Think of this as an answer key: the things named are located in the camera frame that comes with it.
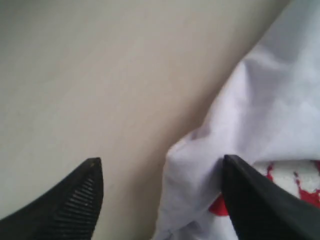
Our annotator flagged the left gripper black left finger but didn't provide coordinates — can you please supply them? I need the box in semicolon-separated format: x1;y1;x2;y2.
0;157;104;240

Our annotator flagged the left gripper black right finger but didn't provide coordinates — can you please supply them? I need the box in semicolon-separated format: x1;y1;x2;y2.
222;155;320;240

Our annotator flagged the white t-shirt red print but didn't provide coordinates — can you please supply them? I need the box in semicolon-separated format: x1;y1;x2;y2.
153;0;320;240

